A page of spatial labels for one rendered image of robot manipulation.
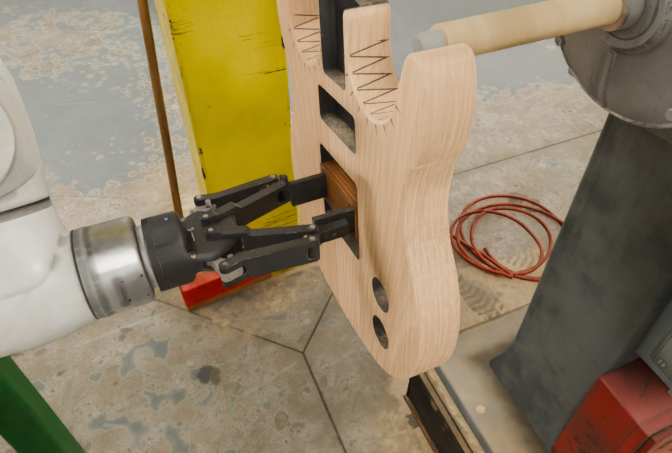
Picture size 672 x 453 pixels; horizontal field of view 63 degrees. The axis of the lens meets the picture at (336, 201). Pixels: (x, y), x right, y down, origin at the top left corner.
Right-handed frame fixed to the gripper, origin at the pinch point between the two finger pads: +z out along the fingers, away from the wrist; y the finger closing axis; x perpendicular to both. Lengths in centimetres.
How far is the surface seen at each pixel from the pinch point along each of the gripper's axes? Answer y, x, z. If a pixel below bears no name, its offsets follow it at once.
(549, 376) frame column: -3, -60, 44
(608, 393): 11, -46, 42
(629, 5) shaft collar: 10.4, 19.6, 24.9
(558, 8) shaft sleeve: 9.3, 20.2, 18.0
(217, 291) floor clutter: -87, -87, -9
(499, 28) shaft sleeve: 9.7, 19.7, 11.7
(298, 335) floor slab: -66, -96, 10
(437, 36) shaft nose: 9.0, 19.8, 6.2
